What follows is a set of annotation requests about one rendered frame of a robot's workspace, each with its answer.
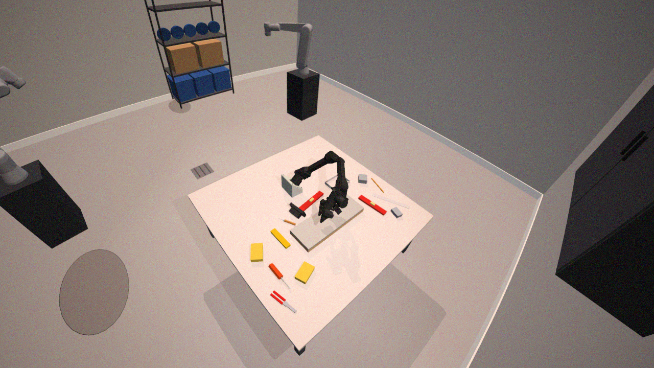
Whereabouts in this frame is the red-handled awl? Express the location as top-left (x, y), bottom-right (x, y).
top-left (268, 263), bottom-right (291, 289)

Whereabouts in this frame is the long tan board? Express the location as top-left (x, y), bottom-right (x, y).
top-left (290, 195), bottom-right (364, 252)

